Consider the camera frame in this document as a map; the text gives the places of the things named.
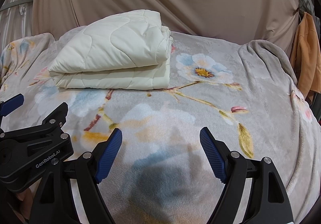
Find cream white quilted comforter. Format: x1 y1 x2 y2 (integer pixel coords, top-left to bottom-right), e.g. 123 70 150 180
48 9 173 90

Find person's left hand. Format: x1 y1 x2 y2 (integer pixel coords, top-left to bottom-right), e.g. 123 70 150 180
15 188 33 223

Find silver satin curtain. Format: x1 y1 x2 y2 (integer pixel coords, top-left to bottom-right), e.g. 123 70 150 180
1 0 33 49

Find grey floral fleece blanket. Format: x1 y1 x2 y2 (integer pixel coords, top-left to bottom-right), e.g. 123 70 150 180
1 29 320 223

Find orange hanging garment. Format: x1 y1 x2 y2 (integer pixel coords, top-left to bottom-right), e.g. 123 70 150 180
290 12 320 104

